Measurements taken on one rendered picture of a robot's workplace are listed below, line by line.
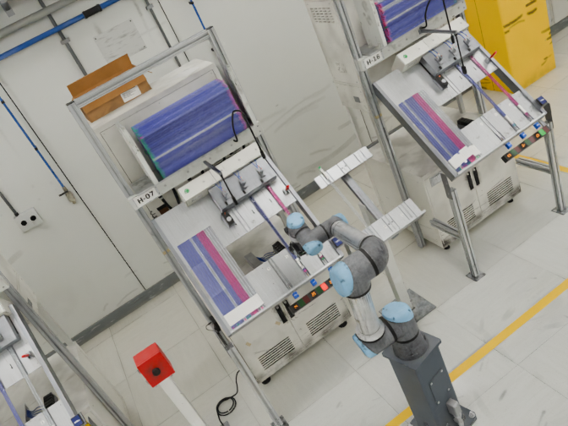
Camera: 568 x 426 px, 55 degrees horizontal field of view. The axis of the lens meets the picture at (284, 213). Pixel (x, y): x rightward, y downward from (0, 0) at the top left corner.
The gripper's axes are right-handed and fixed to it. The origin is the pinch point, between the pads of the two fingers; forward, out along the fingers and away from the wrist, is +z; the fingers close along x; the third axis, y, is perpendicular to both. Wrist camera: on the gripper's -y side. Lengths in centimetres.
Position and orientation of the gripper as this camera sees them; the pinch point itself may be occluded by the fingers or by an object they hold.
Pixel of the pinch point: (298, 253)
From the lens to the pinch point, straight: 260.8
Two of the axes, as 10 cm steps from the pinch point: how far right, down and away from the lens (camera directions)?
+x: 8.1, -5.3, 2.3
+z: 1.0, 5.2, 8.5
